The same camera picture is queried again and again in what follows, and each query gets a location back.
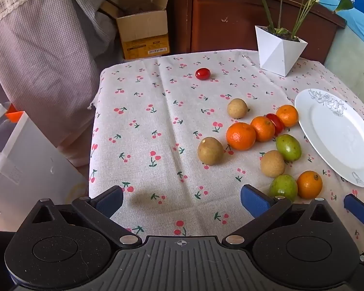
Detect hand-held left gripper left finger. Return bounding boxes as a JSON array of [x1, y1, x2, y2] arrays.
[[30, 186, 143, 247]]

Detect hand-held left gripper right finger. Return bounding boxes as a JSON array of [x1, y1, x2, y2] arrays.
[[221, 184, 337, 247]]

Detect green jujube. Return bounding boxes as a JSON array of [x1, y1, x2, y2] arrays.
[[269, 175, 298, 202], [275, 134, 302, 162]]

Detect brown longan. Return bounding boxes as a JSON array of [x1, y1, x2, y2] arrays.
[[260, 150, 286, 178], [227, 98, 248, 119], [197, 137, 224, 166]]

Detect orange mandarin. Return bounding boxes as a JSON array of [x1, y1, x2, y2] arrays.
[[296, 170, 323, 200], [276, 105, 299, 128], [250, 116, 275, 143], [226, 122, 257, 151]]

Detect white floral plate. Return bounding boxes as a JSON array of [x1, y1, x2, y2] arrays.
[[294, 89, 364, 188]]

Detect white plastic bag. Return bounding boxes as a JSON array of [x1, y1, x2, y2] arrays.
[[0, 101, 90, 232]]

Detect cherry print tablecloth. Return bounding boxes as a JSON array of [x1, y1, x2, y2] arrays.
[[88, 48, 364, 246]]

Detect small orange plastic part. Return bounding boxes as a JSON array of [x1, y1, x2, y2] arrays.
[[5, 103, 25, 123]]

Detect pale green sofa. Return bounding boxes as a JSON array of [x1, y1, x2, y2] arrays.
[[323, 26, 364, 97]]

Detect white faceted plant pot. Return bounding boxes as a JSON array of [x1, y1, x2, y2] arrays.
[[255, 25, 308, 77]]

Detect checked fabric cover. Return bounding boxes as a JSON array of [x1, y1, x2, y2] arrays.
[[0, 0, 119, 167]]

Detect open cardboard box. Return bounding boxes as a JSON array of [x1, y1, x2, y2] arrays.
[[99, 0, 173, 60]]

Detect blue printed cloth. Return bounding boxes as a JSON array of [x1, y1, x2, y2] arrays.
[[279, 0, 364, 49]]

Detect dark wooden headboard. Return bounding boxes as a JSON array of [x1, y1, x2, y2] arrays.
[[170, 0, 348, 64]]

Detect green leafy plant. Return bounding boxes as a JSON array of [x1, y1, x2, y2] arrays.
[[251, 0, 355, 41]]

